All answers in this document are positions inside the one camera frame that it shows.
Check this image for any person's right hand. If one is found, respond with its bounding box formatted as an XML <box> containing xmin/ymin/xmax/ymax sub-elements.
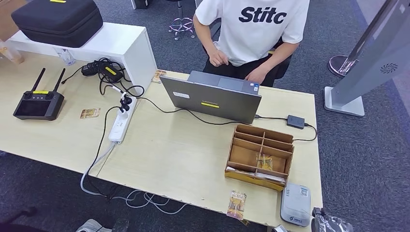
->
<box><xmin>208</xmin><ymin>49</ymin><xmax>230</xmax><ymax>68</ymax></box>

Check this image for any white shelf riser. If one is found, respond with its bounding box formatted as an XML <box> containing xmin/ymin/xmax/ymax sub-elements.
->
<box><xmin>7</xmin><ymin>21</ymin><xmax>158</xmax><ymax>96</ymax></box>

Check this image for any person's left hand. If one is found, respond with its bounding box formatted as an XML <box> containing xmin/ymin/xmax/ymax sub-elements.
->
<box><xmin>245</xmin><ymin>65</ymin><xmax>272</xmax><ymax>85</ymax></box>

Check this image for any white shoe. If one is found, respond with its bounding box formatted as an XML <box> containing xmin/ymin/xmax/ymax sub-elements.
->
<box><xmin>75</xmin><ymin>219</ymin><xmax>112</xmax><ymax>232</ymax></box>

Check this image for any black power brick yellow label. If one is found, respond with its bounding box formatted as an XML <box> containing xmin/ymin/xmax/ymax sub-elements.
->
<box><xmin>97</xmin><ymin>62</ymin><xmax>124</xmax><ymax>84</ymax></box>

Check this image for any chrome stanchion post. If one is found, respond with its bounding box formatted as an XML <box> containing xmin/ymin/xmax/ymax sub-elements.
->
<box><xmin>327</xmin><ymin>0</ymin><xmax>400</xmax><ymax>78</ymax></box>

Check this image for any white power strip cable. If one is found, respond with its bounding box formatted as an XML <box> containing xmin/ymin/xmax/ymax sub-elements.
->
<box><xmin>80</xmin><ymin>142</ymin><xmax>190</xmax><ymax>216</ymax></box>

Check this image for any clear plastic cup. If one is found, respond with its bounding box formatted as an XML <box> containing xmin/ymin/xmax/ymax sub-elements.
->
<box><xmin>54</xmin><ymin>47</ymin><xmax>77</xmax><ymax>67</ymax></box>

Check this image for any black adapter power cable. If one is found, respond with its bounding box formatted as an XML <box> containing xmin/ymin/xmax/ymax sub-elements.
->
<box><xmin>136</xmin><ymin>96</ymin><xmax>318</xmax><ymax>142</ymax></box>

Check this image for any grey laptop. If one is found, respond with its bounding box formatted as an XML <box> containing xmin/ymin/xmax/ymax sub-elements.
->
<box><xmin>159</xmin><ymin>70</ymin><xmax>263</xmax><ymax>125</ymax></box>

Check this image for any chrome stool base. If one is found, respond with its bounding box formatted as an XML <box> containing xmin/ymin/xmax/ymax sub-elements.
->
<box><xmin>168</xmin><ymin>0</ymin><xmax>196</xmax><ymax>41</ymax></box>

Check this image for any black carrying case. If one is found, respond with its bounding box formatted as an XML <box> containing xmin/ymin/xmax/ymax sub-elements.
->
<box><xmin>11</xmin><ymin>0</ymin><xmax>104</xmax><ymax>49</ymax></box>

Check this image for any wooden compartment organizer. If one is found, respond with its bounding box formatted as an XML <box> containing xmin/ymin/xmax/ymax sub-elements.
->
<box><xmin>224</xmin><ymin>124</ymin><xmax>294</xmax><ymax>192</ymax></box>

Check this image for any clear plastic bottle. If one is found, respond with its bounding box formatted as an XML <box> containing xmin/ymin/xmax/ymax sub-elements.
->
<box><xmin>0</xmin><ymin>40</ymin><xmax>25</xmax><ymax>65</ymax></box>

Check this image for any black plug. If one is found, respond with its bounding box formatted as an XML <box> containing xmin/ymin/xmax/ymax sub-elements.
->
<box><xmin>119</xmin><ymin>94</ymin><xmax>133</xmax><ymax>113</ymax></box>

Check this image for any thin black cable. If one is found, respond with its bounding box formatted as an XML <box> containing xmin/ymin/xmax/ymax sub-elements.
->
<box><xmin>84</xmin><ymin>106</ymin><xmax>121</xmax><ymax>200</ymax></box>

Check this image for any white power strip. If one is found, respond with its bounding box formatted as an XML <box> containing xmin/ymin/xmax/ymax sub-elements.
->
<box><xmin>108</xmin><ymin>95</ymin><xmax>138</xmax><ymax>145</ymax></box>

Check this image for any person's hand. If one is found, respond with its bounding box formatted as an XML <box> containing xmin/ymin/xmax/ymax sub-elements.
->
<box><xmin>245</xmin><ymin>65</ymin><xmax>272</xmax><ymax>85</ymax></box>
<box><xmin>208</xmin><ymin>49</ymin><xmax>230</xmax><ymax>68</ymax></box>

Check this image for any black remote controller with antennas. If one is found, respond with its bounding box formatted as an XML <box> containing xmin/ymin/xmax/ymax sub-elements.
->
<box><xmin>13</xmin><ymin>67</ymin><xmax>66</xmax><ymax>121</ymax></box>

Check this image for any black tangled cable bundle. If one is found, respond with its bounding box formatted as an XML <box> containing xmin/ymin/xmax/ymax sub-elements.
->
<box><xmin>60</xmin><ymin>57</ymin><xmax>146</xmax><ymax>99</ymax></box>

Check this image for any small black adapter box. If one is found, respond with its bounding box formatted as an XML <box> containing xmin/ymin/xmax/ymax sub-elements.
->
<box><xmin>286</xmin><ymin>115</ymin><xmax>306</xmax><ymax>130</ymax></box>

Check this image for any short black laptop cable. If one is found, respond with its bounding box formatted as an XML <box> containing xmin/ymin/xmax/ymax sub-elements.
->
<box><xmin>254</xmin><ymin>114</ymin><xmax>289</xmax><ymax>121</ymax></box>

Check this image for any person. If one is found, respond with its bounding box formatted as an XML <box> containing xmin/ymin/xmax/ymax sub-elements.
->
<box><xmin>192</xmin><ymin>0</ymin><xmax>311</xmax><ymax>87</ymax></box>

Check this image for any white papers stack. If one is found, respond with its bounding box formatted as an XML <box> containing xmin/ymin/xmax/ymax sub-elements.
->
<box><xmin>225</xmin><ymin>166</ymin><xmax>286</xmax><ymax>184</ymax></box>

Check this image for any grey kiosk display stand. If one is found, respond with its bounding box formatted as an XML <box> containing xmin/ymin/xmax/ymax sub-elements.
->
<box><xmin>323</xmin><ymin>0</ymin><xmax>410</xmax><ymax>117</ymax></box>

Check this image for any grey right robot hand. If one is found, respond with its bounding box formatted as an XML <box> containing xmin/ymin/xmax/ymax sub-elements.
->
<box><xmin>311</xmin><ymin>207</ymin><xmax>355</xmax><ymax>232</ymax></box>

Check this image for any grey white card reader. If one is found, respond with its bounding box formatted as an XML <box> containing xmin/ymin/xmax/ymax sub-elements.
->
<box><xmin>280</xmin><ymin>182</ymin><xmax>312</xmax><ymax>228</ymax></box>

